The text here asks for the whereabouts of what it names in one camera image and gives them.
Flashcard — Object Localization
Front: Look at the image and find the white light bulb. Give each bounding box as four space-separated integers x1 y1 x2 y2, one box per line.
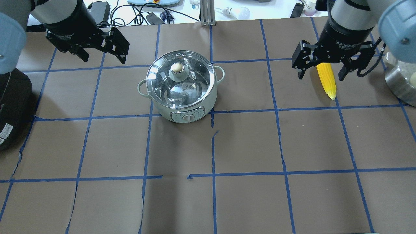
214 6 251 20

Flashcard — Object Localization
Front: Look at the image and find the light blue device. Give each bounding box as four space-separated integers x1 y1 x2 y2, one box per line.
127 0 181 7

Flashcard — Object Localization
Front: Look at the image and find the black power adapter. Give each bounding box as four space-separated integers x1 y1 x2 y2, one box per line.
87 1 111 25

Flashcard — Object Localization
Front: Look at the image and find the white cup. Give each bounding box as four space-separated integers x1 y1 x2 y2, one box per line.
304 0 317 17

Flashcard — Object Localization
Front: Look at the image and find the stainless steel pot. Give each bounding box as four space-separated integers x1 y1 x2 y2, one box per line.
384 52 416 107

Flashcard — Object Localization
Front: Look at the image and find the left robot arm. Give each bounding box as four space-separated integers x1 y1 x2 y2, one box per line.
0 0 130 74

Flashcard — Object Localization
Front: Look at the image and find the aluminium profile post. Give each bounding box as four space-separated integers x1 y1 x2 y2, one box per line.
200 0 216 26

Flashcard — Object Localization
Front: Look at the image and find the glass pot lid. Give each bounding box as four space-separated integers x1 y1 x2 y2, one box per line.
144 50 216 109

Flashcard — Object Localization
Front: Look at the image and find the small black box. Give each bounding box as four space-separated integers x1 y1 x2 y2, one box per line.
146 12 165 25

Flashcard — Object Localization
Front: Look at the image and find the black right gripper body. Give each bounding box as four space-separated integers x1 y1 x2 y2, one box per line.
313 18 374 63

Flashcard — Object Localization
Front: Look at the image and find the black cable bundle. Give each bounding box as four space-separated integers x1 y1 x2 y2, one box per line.
97 0 200 27

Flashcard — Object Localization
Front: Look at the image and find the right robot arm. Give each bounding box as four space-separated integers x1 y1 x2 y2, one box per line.
291 0 416 81

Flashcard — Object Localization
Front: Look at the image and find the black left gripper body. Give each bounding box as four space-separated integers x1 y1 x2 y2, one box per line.
44 0 104 52

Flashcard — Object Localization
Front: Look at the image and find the pale green electric pot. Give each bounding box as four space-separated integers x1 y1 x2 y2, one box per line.
137 50 226 123

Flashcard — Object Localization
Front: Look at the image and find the yellow corn cob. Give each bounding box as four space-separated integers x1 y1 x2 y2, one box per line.
316 63 337 100

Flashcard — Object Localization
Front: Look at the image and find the black phone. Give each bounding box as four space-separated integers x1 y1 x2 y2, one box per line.
290 3 305 18

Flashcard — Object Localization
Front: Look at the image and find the black rice cooker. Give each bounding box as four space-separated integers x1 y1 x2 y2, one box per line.
0 68 32 151

